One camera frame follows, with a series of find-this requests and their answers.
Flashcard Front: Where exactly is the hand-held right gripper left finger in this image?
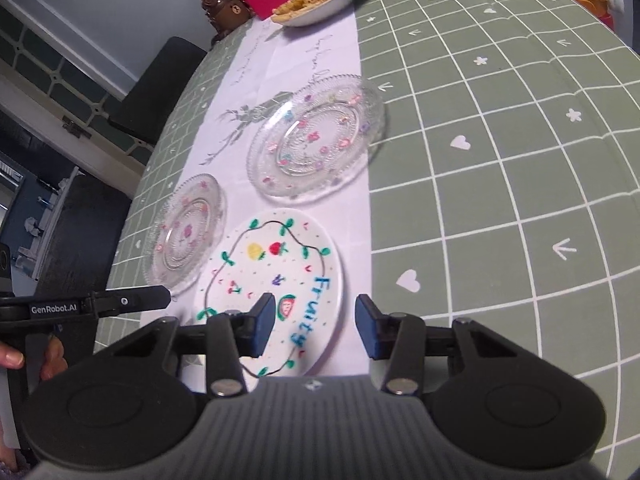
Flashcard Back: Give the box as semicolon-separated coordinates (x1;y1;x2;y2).
110;292;277;397

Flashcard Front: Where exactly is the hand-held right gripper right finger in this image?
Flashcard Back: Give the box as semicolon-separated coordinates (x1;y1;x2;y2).
355;295;531;395

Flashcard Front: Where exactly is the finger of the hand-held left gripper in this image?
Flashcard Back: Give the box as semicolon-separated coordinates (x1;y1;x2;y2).
82;285;173;318

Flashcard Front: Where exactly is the white fruit-painted plate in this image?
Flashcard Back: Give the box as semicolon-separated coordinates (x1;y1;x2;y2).
193;208;345;380

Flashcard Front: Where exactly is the flowered clear glass plate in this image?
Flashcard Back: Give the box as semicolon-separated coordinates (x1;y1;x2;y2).
141;173;227;297
246;74;387;205

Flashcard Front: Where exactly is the person's left hand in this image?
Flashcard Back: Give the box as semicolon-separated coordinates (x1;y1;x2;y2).
0;335;68;382

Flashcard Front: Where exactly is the dark chair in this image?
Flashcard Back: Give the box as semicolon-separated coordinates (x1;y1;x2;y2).
30;175;133;361

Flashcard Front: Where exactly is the black dining chair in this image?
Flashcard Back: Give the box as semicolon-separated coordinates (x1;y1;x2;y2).
107;36;208;147

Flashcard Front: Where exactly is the green checked tablecloth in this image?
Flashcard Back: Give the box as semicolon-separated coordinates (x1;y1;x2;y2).
92;0;640;480

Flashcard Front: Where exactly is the patterned glass door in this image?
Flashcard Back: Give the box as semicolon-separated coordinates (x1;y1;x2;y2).
0;0;151;176

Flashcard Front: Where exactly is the white deer-print table runner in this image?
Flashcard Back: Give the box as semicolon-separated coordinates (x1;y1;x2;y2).
175;7;373;386

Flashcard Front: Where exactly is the brown bear-shaped bottle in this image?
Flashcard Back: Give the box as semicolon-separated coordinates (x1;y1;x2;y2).
200;0;251;46

